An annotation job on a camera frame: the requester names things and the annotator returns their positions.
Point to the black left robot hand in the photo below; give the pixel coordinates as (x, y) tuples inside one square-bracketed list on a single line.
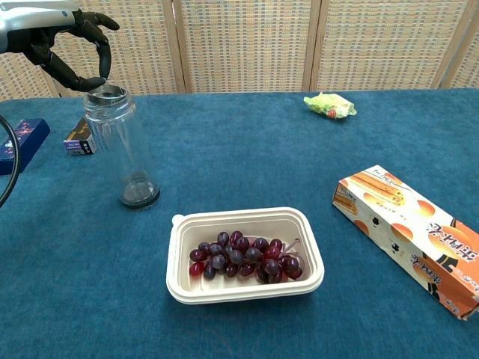
[(45, 45)]

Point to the metal strainer lid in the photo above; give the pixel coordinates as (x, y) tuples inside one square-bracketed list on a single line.
[(107, 93)]

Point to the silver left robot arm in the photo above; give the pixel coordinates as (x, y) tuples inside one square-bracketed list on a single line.
[(30, 16)]

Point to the clear glass jar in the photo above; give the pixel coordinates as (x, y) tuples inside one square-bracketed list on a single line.
[(119, 146)]

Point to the dark blue printed box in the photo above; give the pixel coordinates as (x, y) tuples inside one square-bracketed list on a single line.
[(28, 144)]

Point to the small black purple box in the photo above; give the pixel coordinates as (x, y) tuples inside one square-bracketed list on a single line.
[(80, 141)]

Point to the woven folding screen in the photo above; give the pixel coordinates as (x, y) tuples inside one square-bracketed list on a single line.
[(262, 45)]

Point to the blue table cloth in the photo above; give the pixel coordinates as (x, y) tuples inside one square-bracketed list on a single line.
[(239, 187)]

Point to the cream plastic food container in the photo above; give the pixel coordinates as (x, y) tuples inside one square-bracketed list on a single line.
[(245, 255)]

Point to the purple grape bunch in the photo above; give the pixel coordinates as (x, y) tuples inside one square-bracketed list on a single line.
[(245, 257)]

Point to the green yellow snack packet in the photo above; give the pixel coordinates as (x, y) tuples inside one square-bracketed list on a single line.
[(331, 105)]

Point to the orange white snack box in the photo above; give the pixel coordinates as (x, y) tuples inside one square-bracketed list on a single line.
[(411, 235)]

